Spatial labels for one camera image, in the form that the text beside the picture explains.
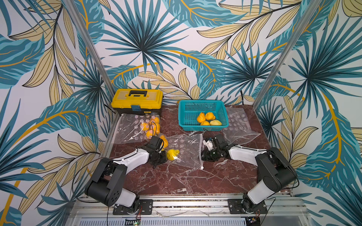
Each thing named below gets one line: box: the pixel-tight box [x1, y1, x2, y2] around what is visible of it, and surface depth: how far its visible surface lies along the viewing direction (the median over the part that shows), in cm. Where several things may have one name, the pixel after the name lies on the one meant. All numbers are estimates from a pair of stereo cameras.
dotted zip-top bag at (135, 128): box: [113, 113, 161, 144], surface depth 100 cm
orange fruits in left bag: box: [139, 116, 161, 140], surface depth 102 cm
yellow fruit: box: [200, 120, 211, 126], surface depth 105 cm
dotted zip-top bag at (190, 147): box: [159, 132, 204, 170], surface depth 91 cm
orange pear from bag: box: [197, 112, 206, 124], surface depth 108 cm
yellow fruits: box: [166, 149, 180, 161], surface depth 89 cm
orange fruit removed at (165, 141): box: [159, 135, 169, 149], surface depth 96 cm
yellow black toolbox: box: [110, 88, 164, 115], surface depth 103 cm
